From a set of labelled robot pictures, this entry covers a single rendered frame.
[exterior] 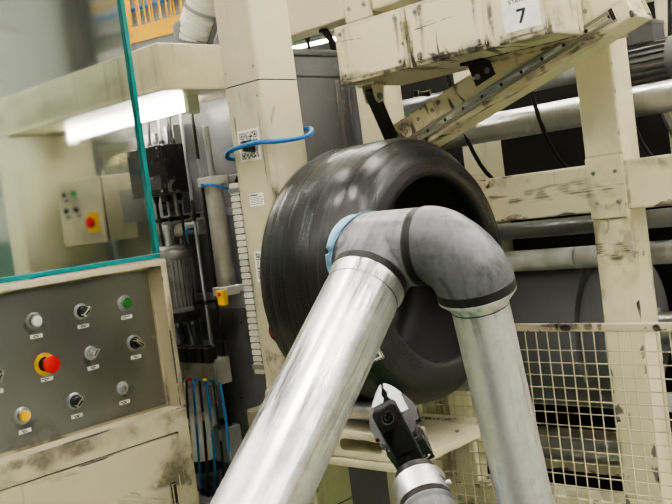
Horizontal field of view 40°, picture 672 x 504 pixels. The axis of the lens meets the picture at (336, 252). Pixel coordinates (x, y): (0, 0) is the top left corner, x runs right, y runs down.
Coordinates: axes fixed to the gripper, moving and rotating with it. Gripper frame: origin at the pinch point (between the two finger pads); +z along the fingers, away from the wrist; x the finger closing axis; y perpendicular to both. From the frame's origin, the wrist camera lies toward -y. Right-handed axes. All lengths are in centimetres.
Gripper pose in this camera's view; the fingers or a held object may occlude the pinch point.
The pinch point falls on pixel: (382, 387)
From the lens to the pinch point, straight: 173.9
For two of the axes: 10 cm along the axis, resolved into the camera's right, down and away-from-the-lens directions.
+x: 8.9, -4.5, -1.0
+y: 4.1, 6.6, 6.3
